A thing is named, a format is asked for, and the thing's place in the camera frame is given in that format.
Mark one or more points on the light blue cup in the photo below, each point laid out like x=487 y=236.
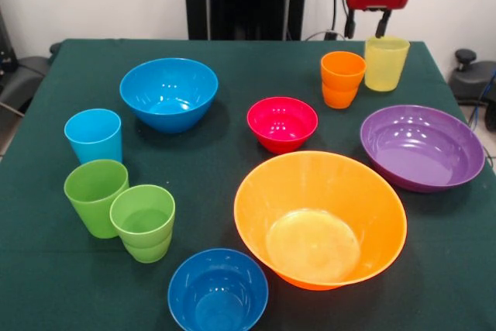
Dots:
x=93 y=141

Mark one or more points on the dark blue small bowl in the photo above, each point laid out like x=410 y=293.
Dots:
x=217 y=288

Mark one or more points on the pink-red small bowl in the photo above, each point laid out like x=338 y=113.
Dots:
x=281 y=125

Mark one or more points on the dark green tablecloth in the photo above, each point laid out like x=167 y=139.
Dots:
x=217 y=160

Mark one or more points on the light green cup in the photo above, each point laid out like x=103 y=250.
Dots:
x=141 y=207
x=147 y=253

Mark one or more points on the yellow translucent cup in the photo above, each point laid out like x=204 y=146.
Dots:
x=385 y=71

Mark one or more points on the black pedestal base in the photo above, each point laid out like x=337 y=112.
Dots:
x=470 y=79
x=19 y=79

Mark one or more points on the orange cup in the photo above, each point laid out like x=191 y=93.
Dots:
x=343 y=71
x=340 y=99

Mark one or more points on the large orange bowl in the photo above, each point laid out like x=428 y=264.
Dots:
x=310 y=187

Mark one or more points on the light blue bowl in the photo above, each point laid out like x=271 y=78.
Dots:
x=168 y=90

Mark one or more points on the purple bowl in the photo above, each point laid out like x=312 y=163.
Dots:
x=418 y=152

